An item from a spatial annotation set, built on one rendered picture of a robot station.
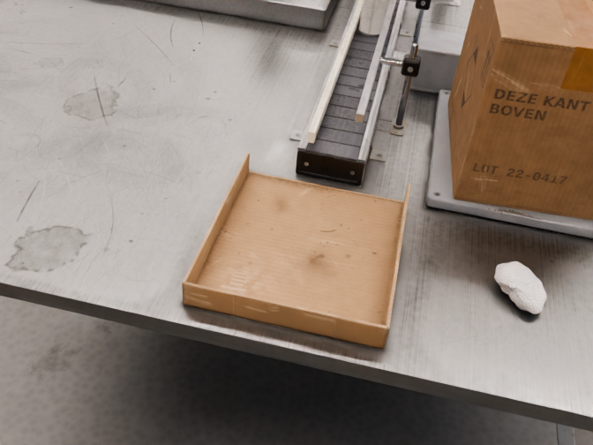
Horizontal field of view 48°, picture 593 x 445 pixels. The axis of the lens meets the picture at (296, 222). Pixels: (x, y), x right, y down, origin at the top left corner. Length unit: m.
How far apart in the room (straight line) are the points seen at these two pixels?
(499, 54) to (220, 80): 0.60
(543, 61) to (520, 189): 0.21
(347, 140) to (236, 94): 0.29
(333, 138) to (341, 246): 0.21
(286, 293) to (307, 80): 0.59
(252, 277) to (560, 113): 0.48
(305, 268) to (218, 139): 0.34
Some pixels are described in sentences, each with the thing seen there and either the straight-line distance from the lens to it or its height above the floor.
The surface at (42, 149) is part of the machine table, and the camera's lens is 1.16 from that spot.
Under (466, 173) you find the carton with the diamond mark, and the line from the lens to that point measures 1.03.
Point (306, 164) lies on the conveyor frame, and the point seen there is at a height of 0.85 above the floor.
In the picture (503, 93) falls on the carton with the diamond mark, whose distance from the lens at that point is 0.96.
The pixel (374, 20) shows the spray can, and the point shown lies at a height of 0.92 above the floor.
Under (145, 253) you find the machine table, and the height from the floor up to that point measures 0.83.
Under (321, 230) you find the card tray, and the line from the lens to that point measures 0.97.
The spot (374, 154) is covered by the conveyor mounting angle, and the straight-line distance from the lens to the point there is 1.15.
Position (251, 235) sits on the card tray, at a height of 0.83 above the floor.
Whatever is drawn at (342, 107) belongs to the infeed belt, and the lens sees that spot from 1.18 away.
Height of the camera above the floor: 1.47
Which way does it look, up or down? 40 degrees down
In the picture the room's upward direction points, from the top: 6 degrees clockwise
